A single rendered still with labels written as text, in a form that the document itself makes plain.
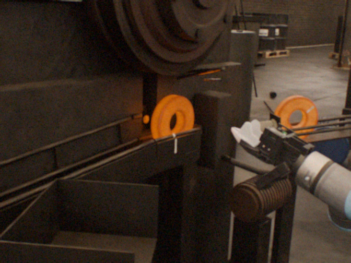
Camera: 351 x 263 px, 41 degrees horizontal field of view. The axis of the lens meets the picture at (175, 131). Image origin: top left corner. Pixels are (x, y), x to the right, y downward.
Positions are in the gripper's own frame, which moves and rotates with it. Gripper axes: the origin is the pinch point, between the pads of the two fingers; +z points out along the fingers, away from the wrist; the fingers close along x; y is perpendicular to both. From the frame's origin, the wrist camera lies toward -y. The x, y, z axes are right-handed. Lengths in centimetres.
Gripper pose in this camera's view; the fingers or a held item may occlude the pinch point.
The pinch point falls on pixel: (235, 133)
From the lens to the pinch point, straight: 122.9
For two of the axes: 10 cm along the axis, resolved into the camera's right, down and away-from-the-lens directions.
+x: -6.5, 1.7, -7.4
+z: -7.1, -4.8, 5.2
